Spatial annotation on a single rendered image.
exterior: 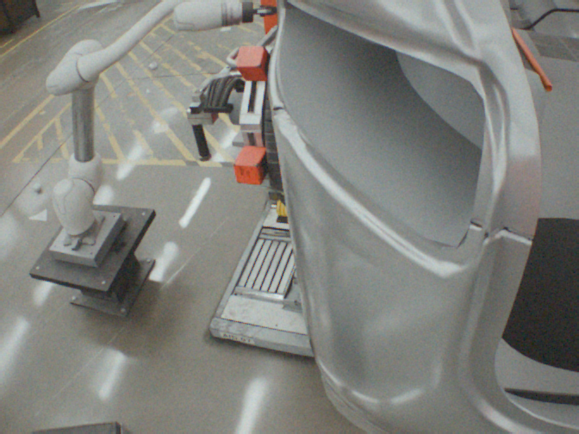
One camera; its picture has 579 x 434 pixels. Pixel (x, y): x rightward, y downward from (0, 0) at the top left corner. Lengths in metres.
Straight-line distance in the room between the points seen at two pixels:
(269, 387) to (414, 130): 1.53
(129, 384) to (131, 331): 0.28
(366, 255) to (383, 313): 0.06
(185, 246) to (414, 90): 2.04
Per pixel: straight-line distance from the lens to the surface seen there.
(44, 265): 2.24
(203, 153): 1.57
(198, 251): 2.35
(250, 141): 1.36
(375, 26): 0.29
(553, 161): 1.25
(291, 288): 1.91
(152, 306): 2.20
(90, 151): 2.06
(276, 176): 1.32
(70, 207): 1.99
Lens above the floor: 1.63
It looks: 43 degrees down
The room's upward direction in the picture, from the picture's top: 9 degrees counter-clockwise
